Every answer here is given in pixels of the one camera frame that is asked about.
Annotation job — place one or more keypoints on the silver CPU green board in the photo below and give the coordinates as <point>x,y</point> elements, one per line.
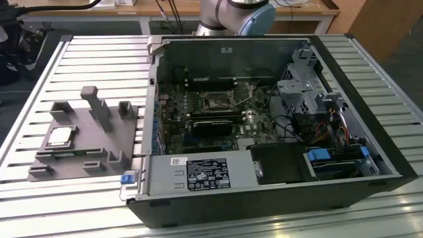
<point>60,136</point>

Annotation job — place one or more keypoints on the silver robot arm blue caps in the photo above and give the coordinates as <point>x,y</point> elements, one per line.
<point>215,15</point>

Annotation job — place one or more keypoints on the black RAM slot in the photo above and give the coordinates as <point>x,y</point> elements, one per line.
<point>211,84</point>
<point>215,117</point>

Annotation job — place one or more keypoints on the CPU socket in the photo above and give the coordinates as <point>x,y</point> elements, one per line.
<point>216,104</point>

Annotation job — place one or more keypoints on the black graphics card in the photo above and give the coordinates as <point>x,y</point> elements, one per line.
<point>211,127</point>

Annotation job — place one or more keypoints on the thin metal locking lever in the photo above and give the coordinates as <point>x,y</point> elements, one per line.
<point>243,101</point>

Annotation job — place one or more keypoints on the green motherboard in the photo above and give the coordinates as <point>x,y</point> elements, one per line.
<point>257,124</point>

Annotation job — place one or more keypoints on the silver chipset heatsink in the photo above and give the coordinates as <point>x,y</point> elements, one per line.
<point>245,143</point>

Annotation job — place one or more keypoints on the black label sticker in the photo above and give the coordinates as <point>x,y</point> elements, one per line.
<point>208,174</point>

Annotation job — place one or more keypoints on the grey power supply unit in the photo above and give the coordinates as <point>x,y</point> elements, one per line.
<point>164,173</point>

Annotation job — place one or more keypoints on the silver drive cage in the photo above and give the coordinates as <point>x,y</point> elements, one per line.
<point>293,99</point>

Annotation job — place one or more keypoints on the black air shroud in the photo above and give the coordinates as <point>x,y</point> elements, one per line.
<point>284,163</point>

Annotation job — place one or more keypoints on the blue case latch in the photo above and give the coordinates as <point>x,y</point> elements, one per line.
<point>126,179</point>

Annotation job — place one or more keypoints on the blue disk carrier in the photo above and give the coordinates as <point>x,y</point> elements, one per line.
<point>316,156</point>

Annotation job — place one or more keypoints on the grey parts rack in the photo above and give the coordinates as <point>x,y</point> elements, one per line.
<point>89,138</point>

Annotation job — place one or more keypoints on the black open PC case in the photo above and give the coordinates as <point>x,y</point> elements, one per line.
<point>231,213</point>

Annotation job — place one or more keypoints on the metal disk bay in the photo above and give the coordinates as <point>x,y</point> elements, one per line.
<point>343,161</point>

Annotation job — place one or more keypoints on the green RAM stick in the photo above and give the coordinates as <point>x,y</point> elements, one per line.
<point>64,155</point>

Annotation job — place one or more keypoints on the wooden desk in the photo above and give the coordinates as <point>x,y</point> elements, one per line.
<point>139,12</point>

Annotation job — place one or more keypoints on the wooden cabinet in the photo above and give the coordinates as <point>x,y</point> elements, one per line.
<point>385,27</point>

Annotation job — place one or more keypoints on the black equipment stand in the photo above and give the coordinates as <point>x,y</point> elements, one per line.
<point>16,49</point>

